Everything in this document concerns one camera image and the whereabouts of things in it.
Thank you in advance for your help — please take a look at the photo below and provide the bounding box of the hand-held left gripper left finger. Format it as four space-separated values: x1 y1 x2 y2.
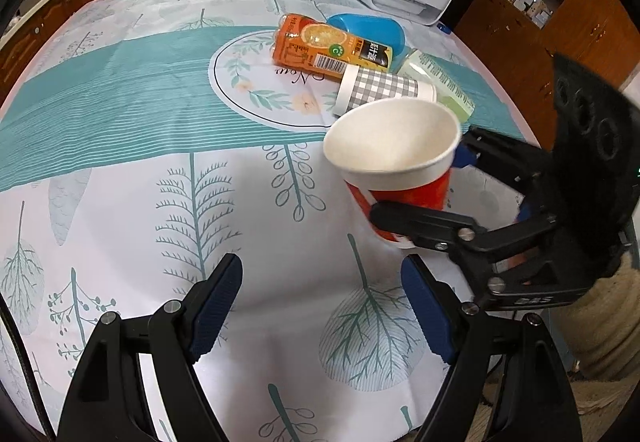
57 252 244 442

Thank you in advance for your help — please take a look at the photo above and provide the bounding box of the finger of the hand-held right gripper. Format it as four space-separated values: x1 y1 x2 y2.
369 201 557 308
452 126 550 193

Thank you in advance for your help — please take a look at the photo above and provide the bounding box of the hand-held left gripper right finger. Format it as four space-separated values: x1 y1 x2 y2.
400 255 584 442

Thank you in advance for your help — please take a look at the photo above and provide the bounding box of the red paper cup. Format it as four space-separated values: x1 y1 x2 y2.
322 98 462 249

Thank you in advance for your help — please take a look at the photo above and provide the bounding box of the grey checkered paper cup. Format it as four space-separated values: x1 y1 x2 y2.
334 65 437 116

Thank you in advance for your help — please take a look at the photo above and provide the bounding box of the wooden cabinet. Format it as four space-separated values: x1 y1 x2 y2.
451 0 640 158

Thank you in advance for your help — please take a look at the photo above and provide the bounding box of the blue plastic bowl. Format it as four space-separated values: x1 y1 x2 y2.
326 13 407 60

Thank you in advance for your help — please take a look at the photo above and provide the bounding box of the leaf-printed tablecloth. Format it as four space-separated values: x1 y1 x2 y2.
0 0 551 442

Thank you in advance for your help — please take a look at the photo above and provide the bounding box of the tan woven cushion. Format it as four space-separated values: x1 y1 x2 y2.
477 376 640 442

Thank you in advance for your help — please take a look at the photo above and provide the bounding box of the orange juice bottle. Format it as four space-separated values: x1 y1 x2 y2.
271 14 396 82

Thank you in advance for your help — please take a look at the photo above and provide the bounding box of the wooden sideboard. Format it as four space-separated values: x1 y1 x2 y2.
0 0 85 96

